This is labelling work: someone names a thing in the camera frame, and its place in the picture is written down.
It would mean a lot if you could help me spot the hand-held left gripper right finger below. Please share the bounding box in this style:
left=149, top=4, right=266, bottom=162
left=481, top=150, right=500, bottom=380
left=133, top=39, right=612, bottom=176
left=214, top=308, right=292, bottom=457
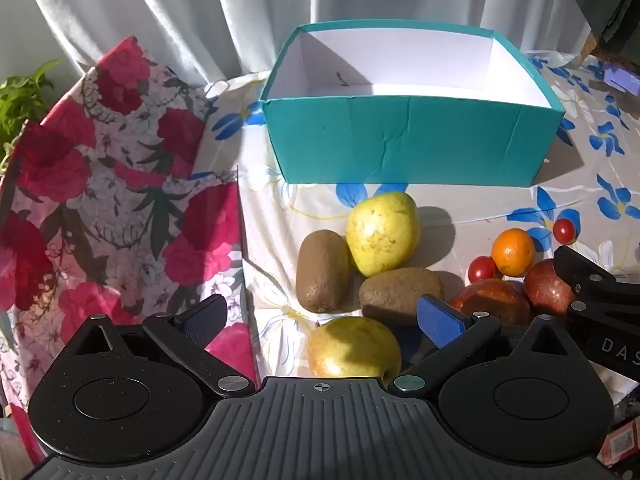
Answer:
left=392, top=294, right=576, bottom=396

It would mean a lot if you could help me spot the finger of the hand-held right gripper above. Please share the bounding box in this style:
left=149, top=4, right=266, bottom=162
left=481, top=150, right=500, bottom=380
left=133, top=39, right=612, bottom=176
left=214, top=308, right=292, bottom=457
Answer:
left=553, top=246, right=640, bottom=318

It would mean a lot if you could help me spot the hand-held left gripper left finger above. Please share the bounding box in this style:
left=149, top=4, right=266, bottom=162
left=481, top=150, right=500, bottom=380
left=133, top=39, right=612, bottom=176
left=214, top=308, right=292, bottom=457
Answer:
left=75, top=294, right=255, bottom=400

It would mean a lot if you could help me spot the red apple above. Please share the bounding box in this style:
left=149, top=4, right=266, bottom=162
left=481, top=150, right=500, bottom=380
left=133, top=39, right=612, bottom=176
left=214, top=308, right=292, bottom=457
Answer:
left=450, top=278, right=532, bottom=326
left=523, top=259, right=577, bottom=317

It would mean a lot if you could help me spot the red cherry tomato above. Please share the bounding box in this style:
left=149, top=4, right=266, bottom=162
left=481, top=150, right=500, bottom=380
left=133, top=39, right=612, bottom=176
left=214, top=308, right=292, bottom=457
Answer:
left=553, top=218, right=578, bottom=244
left=467, top=256, right=497, bottom=284

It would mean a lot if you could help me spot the brown kiwi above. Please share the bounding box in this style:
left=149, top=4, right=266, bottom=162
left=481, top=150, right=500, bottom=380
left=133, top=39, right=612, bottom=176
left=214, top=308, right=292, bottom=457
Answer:
left=359, top=267, right=445, bottom=327
left=295, top=229, right=350, bottom=313

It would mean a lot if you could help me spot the yellow-green pear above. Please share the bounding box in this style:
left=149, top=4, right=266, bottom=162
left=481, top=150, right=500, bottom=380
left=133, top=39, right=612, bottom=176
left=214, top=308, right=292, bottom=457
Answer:
left=307, top=316, right=402, bottom=378
left=346, top=191, right=422, bottom=279

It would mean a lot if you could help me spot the teal cardboard box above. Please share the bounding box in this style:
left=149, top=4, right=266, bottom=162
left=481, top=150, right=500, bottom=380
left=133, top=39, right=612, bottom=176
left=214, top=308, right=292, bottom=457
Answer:
left=260, top=21, right=567, bottom=187

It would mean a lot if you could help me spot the small orange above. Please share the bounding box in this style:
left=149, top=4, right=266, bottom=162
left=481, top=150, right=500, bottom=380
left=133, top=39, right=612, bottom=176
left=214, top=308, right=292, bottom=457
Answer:
left=491, top=228, right=536, bottom=277

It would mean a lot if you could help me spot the red packet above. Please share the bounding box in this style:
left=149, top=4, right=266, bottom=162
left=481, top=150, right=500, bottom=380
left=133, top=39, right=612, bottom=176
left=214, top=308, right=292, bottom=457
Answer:
left=597, top=417, right=640, bottom=468

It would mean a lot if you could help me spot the blue floral tablecloth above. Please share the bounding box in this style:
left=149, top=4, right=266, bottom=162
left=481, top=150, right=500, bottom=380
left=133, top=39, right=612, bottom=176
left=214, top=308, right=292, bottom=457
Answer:
left=205, top=52, right=640, bottom=411

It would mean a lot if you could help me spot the red floral cloth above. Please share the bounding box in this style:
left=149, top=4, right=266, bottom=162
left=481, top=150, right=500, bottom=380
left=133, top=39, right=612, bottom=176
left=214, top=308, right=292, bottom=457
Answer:
left=0, top=35, right=261, bottom=466

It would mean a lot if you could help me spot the purple paper item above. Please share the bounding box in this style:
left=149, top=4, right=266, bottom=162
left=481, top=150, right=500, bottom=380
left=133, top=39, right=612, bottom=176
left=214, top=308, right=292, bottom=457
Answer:
left=602, top=62, right=640, bottom=93

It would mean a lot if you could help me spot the green plant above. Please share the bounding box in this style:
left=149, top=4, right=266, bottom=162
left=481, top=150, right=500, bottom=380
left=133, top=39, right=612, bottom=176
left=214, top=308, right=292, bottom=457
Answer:
left=0, top=59, right=63, bottom=171

